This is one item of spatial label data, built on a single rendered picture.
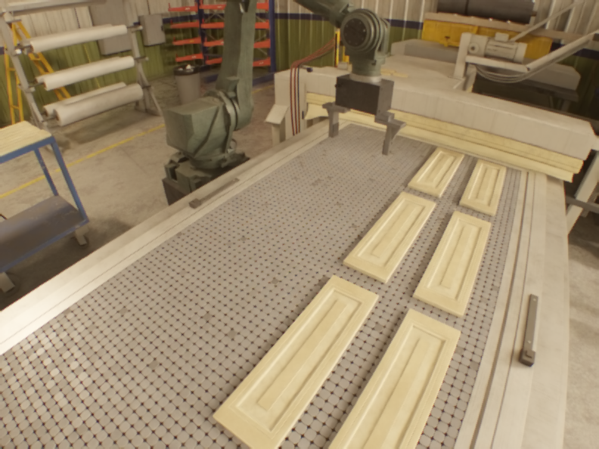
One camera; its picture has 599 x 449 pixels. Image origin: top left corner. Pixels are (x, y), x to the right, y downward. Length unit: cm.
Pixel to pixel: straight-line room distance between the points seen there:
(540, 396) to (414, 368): 42
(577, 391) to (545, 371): 124
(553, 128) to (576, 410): 174
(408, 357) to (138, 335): 89
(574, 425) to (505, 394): 128
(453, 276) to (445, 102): 152
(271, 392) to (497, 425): 64
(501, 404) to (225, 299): 96
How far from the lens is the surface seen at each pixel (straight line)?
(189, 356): 112
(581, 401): 254
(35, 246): 307
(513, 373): 122
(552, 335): 144
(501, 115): 255
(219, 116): 228
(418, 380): 107
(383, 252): 139
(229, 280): 129
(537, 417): 122
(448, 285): 134
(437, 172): 210
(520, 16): 598
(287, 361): 104
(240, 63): 230
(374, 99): 145
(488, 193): 204
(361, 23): 139
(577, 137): 260
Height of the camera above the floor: 180
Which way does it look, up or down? 37 degrees down
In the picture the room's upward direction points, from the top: straight up
